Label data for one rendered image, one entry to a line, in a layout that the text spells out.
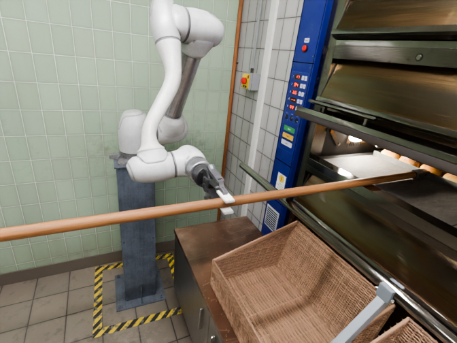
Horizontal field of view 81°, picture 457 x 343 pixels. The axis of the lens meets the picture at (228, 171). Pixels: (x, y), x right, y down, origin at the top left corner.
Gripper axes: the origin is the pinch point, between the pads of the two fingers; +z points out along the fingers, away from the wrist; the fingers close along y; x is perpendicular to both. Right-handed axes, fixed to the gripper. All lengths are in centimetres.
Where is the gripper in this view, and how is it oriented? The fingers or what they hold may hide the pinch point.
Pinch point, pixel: (224, 201)
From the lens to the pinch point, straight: 80.6
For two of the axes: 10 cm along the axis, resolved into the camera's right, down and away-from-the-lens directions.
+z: 4.2, 4.1, -8.1
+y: -1.1, 9.1, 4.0
